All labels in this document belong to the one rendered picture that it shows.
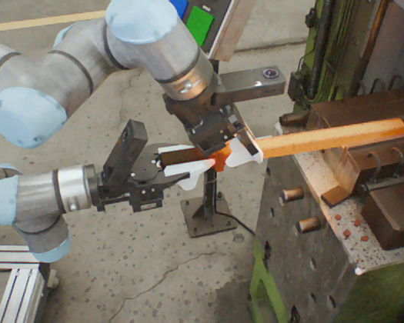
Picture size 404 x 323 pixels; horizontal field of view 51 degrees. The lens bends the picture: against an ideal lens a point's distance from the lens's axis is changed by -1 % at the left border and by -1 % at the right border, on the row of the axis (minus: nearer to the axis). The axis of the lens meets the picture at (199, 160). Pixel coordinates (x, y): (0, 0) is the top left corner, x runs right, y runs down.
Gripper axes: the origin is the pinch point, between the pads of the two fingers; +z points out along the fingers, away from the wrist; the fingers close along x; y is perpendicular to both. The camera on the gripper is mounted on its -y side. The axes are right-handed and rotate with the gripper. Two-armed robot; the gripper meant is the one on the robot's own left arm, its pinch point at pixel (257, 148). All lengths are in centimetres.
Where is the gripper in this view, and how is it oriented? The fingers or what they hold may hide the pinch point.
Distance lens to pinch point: 75.1
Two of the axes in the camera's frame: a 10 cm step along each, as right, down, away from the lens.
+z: 4.8, 5.1, 7.2
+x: 2.5, 7.1, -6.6
